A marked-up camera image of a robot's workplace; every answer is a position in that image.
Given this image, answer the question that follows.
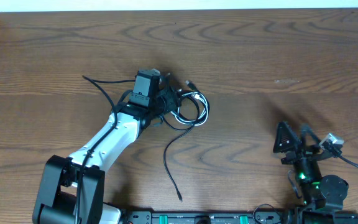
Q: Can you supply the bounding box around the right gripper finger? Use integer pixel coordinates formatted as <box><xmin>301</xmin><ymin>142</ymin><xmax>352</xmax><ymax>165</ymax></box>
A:
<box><xmin>300</xmin><ymin>124</ymin><xmax>321</xmax><ymax>145</ymax></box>
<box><xmin>273</xmin><ymin>121</ymin><xmax>301</xmax><ymax>153</ymax></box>

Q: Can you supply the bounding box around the black usb cable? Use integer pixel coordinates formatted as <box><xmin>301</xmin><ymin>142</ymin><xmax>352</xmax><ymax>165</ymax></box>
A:
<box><xmin>158</xmin><ymin>80</ymin><xmax>211</xmax><ymax>202</ymax></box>

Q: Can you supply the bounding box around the white usb cable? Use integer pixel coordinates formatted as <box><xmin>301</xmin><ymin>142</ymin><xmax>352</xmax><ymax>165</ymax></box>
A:
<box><xmin>169</xmin><ymin>92</ymin><xmax>210</xmax><ymax>127</ymax></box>

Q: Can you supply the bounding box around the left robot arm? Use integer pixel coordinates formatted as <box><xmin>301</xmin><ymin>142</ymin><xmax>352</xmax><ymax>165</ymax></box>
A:
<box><xmin>32</xmin><ymin>69</ymin><xmax>180</xmax><ymax>223</ymax></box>

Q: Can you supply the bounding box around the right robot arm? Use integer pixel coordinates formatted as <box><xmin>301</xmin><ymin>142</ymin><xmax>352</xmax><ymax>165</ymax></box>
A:
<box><xmin>273</xmin><ymin>121</ymin><xmax>349</xmax><ymax>223</ymax></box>

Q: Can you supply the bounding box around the left camera cable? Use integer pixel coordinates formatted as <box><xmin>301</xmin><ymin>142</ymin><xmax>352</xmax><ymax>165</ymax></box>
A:
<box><xmin>73</xmin><ymin>75</ymin><xmax>136</xmax><ymax>224</ymax></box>

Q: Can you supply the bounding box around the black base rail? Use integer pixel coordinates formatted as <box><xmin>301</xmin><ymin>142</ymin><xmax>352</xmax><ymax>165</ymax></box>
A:
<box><xmin>116</xmin><ymin>210</ymin><xmax>358</xmax><ymax>224</ymax></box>

